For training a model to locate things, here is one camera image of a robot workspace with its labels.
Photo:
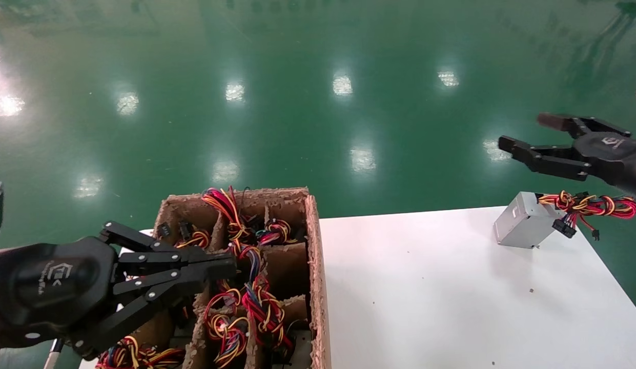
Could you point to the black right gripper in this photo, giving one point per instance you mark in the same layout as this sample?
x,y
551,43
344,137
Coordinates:
x,y
617,156

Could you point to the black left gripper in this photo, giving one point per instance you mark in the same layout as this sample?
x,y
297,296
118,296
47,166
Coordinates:
x,y
51,287

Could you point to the brown cardboard divider box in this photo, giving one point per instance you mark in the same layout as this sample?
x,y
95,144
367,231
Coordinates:
x,y
320,287

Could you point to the grey metal power supply unit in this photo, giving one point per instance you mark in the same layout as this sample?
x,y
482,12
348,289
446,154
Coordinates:
x,y
302,353

